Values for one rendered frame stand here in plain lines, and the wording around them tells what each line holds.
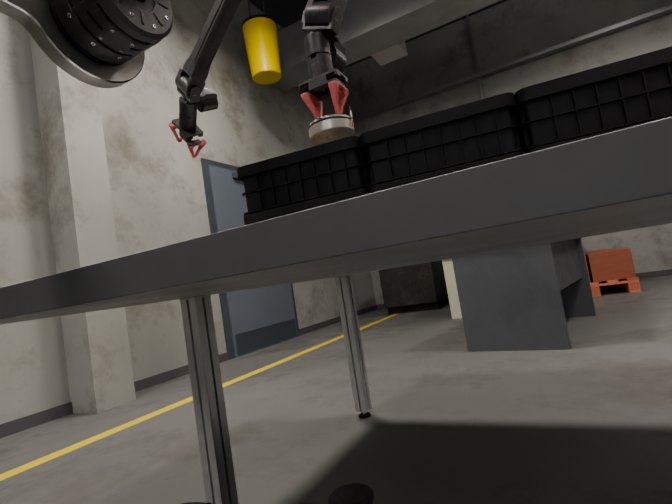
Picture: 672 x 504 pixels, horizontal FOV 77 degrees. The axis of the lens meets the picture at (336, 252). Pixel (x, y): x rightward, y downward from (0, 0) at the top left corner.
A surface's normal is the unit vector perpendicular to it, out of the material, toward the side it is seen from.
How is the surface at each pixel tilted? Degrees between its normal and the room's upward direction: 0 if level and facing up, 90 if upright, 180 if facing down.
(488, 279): 90
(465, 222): 90
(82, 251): 90
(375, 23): 90
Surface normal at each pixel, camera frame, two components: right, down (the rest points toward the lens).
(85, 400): -0.47, 0.01
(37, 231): 0.87, -0.17
